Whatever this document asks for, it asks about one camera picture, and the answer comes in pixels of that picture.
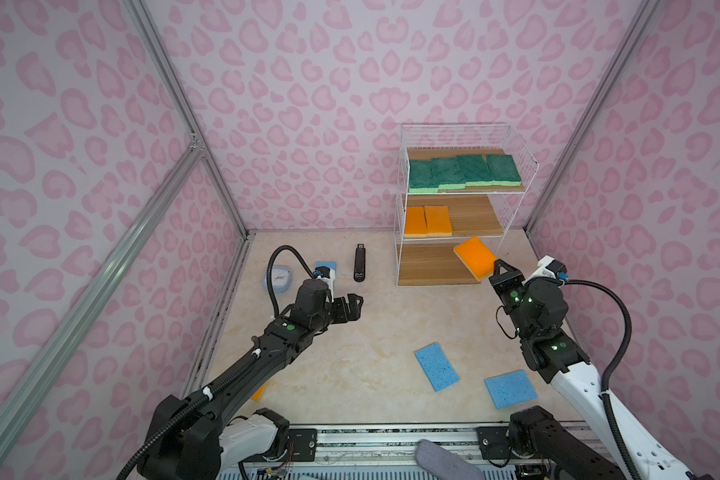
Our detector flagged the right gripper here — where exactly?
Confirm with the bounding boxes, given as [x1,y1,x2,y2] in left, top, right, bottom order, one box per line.
[490,258,539,342]

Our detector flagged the orange sponge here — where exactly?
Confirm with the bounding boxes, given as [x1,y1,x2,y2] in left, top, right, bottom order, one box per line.
[424,205,453,238]
[403,206,429,238]
[453,237,497,282]
[251,382,268,402]

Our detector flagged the green sponge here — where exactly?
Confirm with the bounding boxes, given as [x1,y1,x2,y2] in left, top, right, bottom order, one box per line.
[456,154,493,187]
[408,160,439,194]
[486,154,522,187]
[430,157,466,191]

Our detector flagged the blue sponge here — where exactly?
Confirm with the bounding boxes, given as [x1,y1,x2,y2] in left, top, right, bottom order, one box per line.
[484,370,538,409]
[315,261,337,270]
[414,343,460,392]

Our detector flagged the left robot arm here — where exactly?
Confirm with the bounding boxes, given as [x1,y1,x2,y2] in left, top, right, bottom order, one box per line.
[118,246,364,479]

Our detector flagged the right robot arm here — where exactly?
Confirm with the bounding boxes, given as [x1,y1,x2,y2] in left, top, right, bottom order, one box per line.
[489,256,697,479]

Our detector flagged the black stapler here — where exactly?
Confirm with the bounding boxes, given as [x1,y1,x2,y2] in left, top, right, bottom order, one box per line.
[353,243,366,283]

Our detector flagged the blue square timer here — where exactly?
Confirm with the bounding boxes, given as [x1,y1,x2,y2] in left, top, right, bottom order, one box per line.
[262,265,292,295]

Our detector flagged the grey cloth object front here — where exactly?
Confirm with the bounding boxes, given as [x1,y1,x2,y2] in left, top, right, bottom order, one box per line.
[414,440,484,480]

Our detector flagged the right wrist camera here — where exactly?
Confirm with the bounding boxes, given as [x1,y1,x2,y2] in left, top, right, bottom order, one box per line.
[530,255,568,284]

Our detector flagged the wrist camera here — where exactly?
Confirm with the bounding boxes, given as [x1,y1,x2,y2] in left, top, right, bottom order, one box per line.
[315,265,336,301]
[530,255,568,284]

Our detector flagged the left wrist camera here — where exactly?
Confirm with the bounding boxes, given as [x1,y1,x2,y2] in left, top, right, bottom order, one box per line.
[315,265,336,301]

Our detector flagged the white wire wooden shelf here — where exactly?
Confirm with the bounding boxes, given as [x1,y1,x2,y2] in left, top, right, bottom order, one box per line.
[395,123,539,287]

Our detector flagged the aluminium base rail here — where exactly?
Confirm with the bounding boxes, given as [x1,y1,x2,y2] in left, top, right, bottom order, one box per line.
[134,422,667,480]

